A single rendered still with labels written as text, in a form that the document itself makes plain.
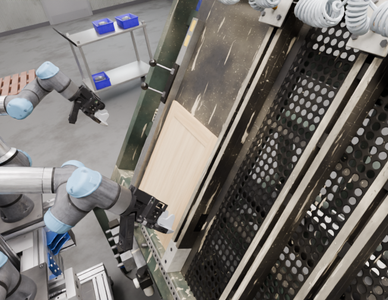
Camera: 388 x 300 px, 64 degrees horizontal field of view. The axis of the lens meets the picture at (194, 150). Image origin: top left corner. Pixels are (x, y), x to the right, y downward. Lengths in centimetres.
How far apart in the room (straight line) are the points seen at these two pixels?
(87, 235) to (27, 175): 204
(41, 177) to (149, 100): 100
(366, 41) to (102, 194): 70
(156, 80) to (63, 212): 111
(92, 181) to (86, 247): 210
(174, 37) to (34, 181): 111
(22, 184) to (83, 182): 23
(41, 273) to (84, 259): 138
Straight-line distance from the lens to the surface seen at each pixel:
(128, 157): 193
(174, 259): 133
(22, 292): 135
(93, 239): 290
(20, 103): 130
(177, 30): 176
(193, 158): 133
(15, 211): 169
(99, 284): 232
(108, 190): 80
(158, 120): 160
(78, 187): 77
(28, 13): 1139
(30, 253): 167
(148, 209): 89
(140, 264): 166
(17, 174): 96
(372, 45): 82
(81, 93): 141
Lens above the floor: 206
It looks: 36 degrees down
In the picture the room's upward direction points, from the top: 10 degrees counter-clockwise
